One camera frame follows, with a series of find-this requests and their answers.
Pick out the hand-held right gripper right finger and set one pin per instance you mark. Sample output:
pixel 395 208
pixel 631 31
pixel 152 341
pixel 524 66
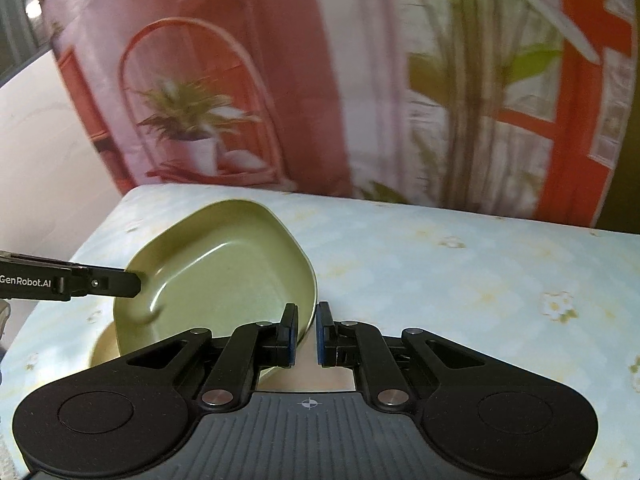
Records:
pixel 322 345

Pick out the printed wall tapestry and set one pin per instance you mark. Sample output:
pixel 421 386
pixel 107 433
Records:
pixel 325 85

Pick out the pink plate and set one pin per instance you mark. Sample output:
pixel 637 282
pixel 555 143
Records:
pixel 320 379

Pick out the floral tablecloth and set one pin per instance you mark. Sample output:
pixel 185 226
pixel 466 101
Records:
pixel 450 285

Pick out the green square plate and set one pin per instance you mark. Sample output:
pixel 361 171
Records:
pixel 215 270
pixel 104 347

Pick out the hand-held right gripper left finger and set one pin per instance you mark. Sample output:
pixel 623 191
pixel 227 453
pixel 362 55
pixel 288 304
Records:
pixel 289 345

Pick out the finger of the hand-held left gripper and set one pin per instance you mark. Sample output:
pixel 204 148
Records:
pixel 110 282

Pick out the window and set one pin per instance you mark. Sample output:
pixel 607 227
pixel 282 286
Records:
pixel 17 15

